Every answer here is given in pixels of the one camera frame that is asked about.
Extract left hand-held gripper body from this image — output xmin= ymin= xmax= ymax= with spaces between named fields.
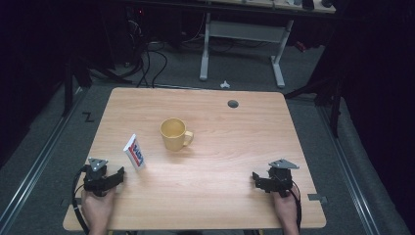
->
xmin=82 ymin=157 xmax=115 ymax=198

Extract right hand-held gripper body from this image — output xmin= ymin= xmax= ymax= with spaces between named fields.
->
xmin=264 ymin=158 xmax=300 ymax=199

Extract white box red blue print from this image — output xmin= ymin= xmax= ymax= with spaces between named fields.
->
xmin=122 ymin=132 xmax=147 ymax=172

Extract yellow mug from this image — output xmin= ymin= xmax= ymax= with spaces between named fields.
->
xmin=159 ymin=117 xmax=195 ymax=153

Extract person's left hand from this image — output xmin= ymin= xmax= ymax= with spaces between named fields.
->
xmin=80 ymin=187 xmax=117 ymax=228

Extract person's right hand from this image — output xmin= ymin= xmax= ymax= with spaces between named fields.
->
xmin=272 ymin=185 xmax=300 ymax=227

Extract black metal stand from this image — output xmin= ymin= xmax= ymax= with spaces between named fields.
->
xmin=61 ymin=53 xmax=94 ymax=118
xmin=283 ymin=76 xmax=346 ymax=139

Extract small red object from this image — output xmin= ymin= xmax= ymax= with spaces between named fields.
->
xmin=294 ymin=40 xmax=308 ymax=54

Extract dark computer tower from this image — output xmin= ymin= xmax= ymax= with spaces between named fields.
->
xmin=124 ymin=5 xmax=149 ymax=68

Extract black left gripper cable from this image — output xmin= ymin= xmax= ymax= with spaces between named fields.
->
xmin=70 ymin=164 xmax=91 ymax=235

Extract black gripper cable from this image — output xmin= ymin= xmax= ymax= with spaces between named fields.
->
xmin=288 ymin=179 xmax=303 ymax=233
xmin=70 ymin=164 xmax=91 ymax=235

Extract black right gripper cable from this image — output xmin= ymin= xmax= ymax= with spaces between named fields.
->
xmin=288 ymin=179 xmax=303 ymax=233

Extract metal floor rail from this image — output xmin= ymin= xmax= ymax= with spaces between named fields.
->
xmin=316 ymin=104 xmax=382 ymax=235
xmin=0 ymin=87 xmax=86 ymax=231

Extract black floor cables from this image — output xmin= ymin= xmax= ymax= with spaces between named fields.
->
xmin=125 ymin=38 xmax=169 ymax=89

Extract white metal desk frame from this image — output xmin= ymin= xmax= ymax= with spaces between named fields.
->
xmin=199 ymin=12 xmax=295 ymax=89

